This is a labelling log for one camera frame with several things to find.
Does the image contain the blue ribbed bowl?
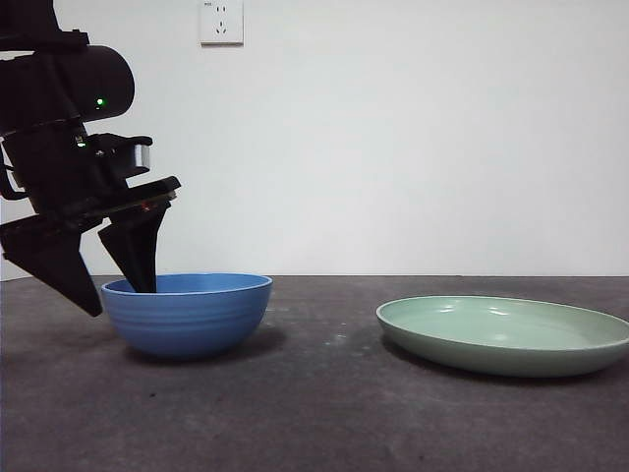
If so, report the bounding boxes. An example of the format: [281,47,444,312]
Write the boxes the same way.
[100,272,273,360]

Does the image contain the green round plate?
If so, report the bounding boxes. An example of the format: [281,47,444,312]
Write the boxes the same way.
[375,295,629,379]

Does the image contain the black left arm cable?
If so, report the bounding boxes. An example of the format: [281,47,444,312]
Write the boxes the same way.
[0,142,25,201]

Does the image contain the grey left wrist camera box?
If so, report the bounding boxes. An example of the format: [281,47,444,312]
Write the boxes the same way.
[91,134,152,178]

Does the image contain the white wall socket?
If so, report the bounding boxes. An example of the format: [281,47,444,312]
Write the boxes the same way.
[199,0,245,48]

